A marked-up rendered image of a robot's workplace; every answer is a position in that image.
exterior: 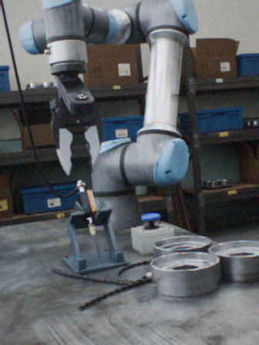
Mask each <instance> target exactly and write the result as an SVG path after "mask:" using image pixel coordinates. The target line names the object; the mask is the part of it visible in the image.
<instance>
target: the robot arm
mask: <svg viewBox="0 0 259 345"><path fill-rule="evenodd" d="M42 4H43V8H42V10H43V13H44V18H39V19H36V20H35V19H33V20H31V21H30V22H26V23H25V24H24V25H23V26H22V27H21V29H20V33H19V38H20V41H21V44H22V47H23V49H24V50H25V51H26V52H27V53H28V54H30V55H44V54H46V55H48V56H49V65H50V66H51V67H50V73H51V75H54V76H55V79H56V80H57V86H58V94H59V98H58V99H53V100H52V101H51V102H50V109H51V117H52V124H51V130H52V136H53V139H54V142H55V145H56V151H57V154H58V156H59V160H60V162H61V165H62V167H63V169H64V170H65V172H66V173H67V174H68V175H70V176H71V173H72V161H71V156H72V152H71V149H70V147H71V144H72V133H71V132H70V131H68V130H67V129H66V126H68V128H72V126H84V127H86V131H85V132H84V133H83V134H82V135H83V138H84V140H85V141H86V142H87V147H88V154H89V155H90V163H89V164H90V171H91V177H92V190H93V199H94V203H95V206H96V209H97V210H99V204H100V202H101V199H102V198H104V200H103V206H102V207H107V206H111V207H112V208H113V210H112V212H111V214H110V217H109V219H110V222H111V224H112V228H113V230H115V229H126V228H131V227H134V226H140V225H142V224H144V223H145V222H144V221H142V216H143V215H144V212H143V209H142V207H141V205H140V202H139V200H138V199H137V196H136V187H137V186H161V187H162V186H170V185H176V184H177V183H179V182H180V181H181V179H182V178H183V177H184V175H185V173H186V171H187V167H188V162H189V154H188V153H187V152H188V148H187V144H186V143H185V142H184V141H183V140H182V139H181V135H180V134H179V133H178V131H177V115H178V105H179V95H180V77H181V66H182V57H183V49H185V48H186V47H187V45H188V42H189V35H193V34H195V33H197V30H198V17H197V12H196V9H195V7H194V4H193V2H192V0H144V1H140V2H136V3H133V4H131V5H127V6H126V7H123V8H119V9H113V10H110V11H107V10H106V9H105V8H103V7H97V6H94V5H90V4H88V3H85V2H84V1H81V0H42ZM107 43H110V44H113V45H122V44H143V43H147V44H148V45H149V46H150V47H151V52H150V67H149V75H148V83H147V91H146V107H145V115H144V127H143V128H142V129H141V130H140V131H139V132H138V133H137V139H136V142H133V143H132V141H131V139H130V138H123V139H115V140H111V141H108V142H102V139H103V121H102V120H101V118H100V116H99V110H98V109H94V102H95V100H94V99H93V97H92V96H91V94H90V93H89V90H88V89H87V87H86V85H85V83H84V82H83V81H82V80H81V78H79V75H80V74H83V73H86V72H87V64H86V63H87V62H88V59H87V51H86V46H88V45H101V44H102V45H105V44H107ZM88 122H89V126H87V124H88Z"/></svg>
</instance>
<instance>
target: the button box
mask: <svg viewBox="0 0 259 345"><path fill-rule="evenodd" d="M131 235H132V243H133V249H135V250H136V251H137V252H139V253H141V254H142V255H144V256H145V255H149V254H153V243H155V242H157V241H159V240H162V239H166V238H171V237H175V236H174V228H173V227H170V226H168V225H163V224H156V225H155V226H149V225H146V226H137V227H132V228H131Z"/></svg>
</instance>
